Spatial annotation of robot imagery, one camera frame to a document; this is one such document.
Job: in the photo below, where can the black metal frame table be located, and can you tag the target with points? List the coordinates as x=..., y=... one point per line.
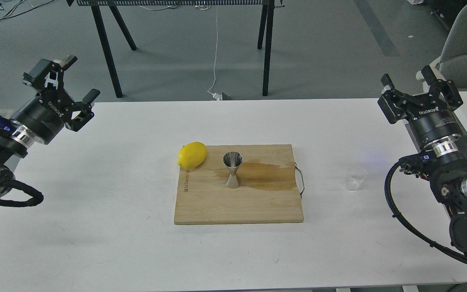
x=181, y=34

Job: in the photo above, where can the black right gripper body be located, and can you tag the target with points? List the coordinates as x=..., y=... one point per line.
x=431, y=123

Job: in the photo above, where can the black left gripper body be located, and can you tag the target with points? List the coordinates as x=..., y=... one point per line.
x=45, y=115

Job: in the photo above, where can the bamboo cutting board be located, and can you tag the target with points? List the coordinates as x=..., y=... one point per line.
x=268, y=191

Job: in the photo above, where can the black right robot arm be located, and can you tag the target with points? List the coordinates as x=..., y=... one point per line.
x=446, y=173

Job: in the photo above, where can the steel double jigger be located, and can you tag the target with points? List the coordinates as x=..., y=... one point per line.
x=232, y=160

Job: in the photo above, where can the yellow lemon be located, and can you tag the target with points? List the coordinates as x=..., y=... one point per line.
x=192, y=155

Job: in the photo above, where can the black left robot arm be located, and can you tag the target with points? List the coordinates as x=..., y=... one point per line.
x=15, y=140

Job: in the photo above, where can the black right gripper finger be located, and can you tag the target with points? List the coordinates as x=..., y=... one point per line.
x=440, y=93
x=394, y=104

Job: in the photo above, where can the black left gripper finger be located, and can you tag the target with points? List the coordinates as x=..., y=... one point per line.
x=79, y=113
x=48, y=75

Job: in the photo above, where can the small clear glass beaker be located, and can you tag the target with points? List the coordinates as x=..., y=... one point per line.
x=354, y=178

